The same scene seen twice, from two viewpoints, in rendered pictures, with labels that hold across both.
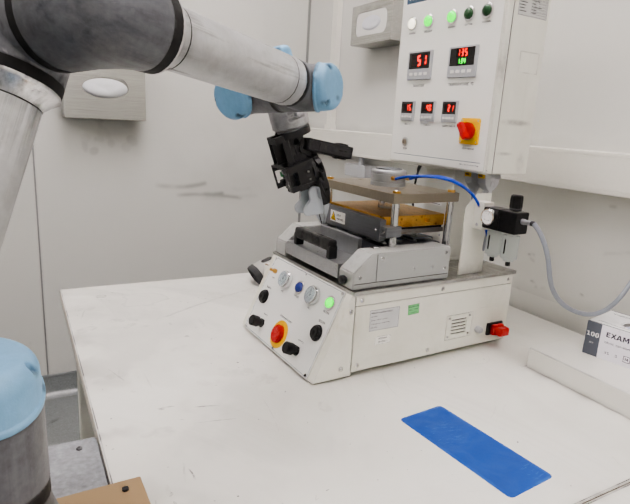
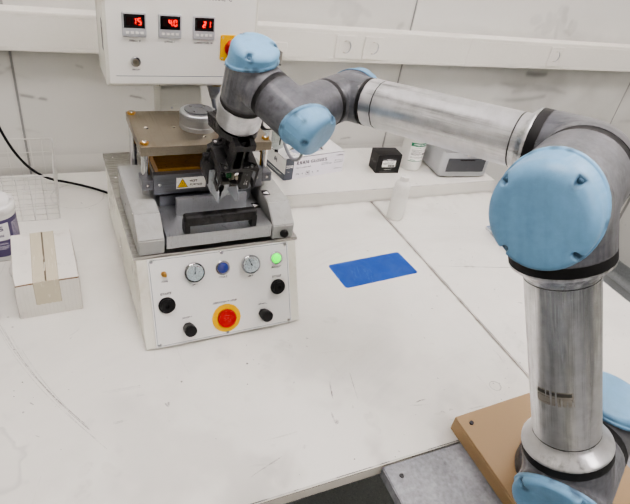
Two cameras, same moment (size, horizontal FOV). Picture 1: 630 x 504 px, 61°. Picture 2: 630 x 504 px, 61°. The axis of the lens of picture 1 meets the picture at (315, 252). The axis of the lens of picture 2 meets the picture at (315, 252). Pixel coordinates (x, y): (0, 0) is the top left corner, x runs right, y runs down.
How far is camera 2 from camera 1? 1.32 m
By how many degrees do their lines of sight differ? 82
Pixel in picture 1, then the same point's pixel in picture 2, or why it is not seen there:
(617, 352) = (303, 170)
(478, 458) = (385, 270)
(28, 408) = not seen: hidden behind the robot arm
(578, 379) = (311, 199)
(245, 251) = not seen: outside the picture
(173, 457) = (404, 411)
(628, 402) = (340, 196)
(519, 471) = (395, 261)
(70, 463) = (421, 478)
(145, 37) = not seen: hidden behind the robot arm
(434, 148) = (185, 66)
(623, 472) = (390, 229)
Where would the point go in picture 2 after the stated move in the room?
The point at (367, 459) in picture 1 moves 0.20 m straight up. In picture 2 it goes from (392, 314) to (413, 246)
